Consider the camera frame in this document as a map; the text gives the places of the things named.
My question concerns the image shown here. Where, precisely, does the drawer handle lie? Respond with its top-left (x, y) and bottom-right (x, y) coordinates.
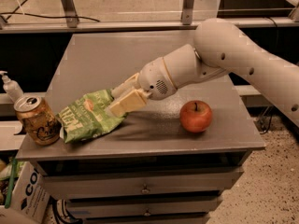
top-left (141, 184), bottom-right (150, 194)
top-left (143, 208), bottom-right (151, 217)

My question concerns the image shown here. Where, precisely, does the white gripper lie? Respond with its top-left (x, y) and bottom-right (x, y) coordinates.
top-left (107, 58), bottom-right (177, 118)

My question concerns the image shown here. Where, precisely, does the orange soda can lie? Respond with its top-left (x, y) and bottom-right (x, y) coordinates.
top-left (14, 95), bottom-right (61, 146)

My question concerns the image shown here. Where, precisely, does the white cardboard box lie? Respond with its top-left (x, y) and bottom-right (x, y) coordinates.
top-left (0, 162), bottom-right (50, 224)

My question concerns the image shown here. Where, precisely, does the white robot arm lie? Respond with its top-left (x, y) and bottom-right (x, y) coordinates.
top-left (106, 18), bottom-right (299, 126)

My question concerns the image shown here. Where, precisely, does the right metal bracket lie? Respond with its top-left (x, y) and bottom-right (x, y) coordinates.
top-left (181, 0), bottom-right (194, 25)

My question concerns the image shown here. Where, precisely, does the grey drawer cabinet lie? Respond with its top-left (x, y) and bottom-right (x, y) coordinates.
top-left (18, 31), bottom-right (264, 224)

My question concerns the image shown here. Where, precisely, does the black cable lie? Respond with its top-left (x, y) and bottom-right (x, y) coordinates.
top-left (0, 12), bottom-right (101, 23)

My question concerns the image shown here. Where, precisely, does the top drawer handle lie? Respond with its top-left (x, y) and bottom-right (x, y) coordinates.
top-left (141, 184), bottom-right (150, 194)

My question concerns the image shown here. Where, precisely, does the white pump bottle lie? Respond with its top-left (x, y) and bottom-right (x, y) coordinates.
top-left (0, 71), bottom-right (23, 103)

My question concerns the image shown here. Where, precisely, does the red apple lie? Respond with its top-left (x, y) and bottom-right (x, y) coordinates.
top-left (179, 100), bottom-right (212, 133)

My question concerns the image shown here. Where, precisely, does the lower drawer handle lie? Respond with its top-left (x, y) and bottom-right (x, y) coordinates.
top-left (143, 208), bottom-right (151, 217)

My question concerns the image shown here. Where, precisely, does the left metal bracket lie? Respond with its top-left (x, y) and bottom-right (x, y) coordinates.
top-left (61, 0), bottom-right (78, 28)

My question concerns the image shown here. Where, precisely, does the green jalapeno chip bag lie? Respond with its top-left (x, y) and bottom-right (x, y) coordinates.
top-left (56, 90), bottom-right (126, 144)

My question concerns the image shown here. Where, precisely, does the metal bracket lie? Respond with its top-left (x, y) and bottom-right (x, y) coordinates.
top-left (61, 0), bottom-right (78, 28)
top-left (181, 0), bottom-right (194, 25)

